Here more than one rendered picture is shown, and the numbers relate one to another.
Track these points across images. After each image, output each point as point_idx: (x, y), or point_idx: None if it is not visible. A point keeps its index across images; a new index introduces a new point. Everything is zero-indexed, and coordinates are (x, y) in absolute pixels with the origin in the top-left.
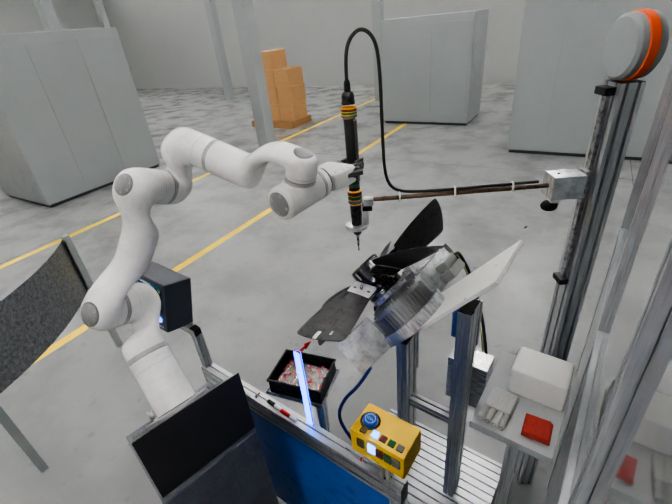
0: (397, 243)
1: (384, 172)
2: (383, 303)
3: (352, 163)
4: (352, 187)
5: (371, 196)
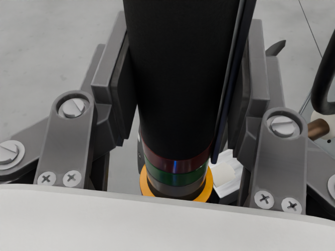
0: (211, 152)
1: (331, 68)
2: None
3: (203, 95)
4: (182, 193)
5: (233, 158)
